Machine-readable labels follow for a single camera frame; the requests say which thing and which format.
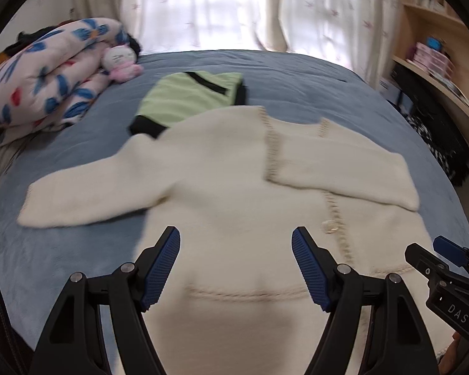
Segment folded light green garment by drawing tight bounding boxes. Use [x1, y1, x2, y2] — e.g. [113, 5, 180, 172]
[129, 70, 248, 139]

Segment floral print quilt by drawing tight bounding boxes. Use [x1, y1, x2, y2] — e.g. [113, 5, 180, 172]
[0, 17, 131, 145]

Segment curved wooden desk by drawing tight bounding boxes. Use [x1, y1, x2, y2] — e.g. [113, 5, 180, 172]
[392, 55, 469, 135]

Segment black and white patterned garment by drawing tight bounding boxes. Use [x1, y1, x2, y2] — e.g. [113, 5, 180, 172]
[406, 112, 469, 187]

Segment blue fleece bed blanket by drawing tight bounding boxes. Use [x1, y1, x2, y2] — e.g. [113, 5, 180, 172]
[0, 49, 469, 375]

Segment cream knitted cardigan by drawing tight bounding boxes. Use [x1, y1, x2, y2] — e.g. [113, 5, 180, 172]
[18, 105, 456, 375]

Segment wooden wall shelf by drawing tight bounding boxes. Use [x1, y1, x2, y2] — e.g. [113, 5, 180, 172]
[393, 0, 469, 67]

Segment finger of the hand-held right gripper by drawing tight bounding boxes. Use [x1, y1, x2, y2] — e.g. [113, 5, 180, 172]
[405, 242, 451, 283]
[432, 235, 469, 267]

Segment white cat plush toy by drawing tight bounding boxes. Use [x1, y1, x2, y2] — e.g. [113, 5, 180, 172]
[101, 43, 144, 83]

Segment sheer white curtain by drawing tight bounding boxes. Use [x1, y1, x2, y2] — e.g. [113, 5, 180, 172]
[119, 0, 272, 53]

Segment white box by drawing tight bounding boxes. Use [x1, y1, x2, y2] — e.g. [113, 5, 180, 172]
[376, 75, 400, 105]

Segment pink storage boxes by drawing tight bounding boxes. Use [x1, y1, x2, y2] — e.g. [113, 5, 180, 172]
[407, 41, 455, 82]

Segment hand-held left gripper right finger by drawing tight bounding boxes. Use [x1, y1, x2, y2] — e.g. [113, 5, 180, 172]
[291, 226, 434, 375]

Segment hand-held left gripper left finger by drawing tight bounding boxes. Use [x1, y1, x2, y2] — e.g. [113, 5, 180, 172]
[33, 226, 181, 375]

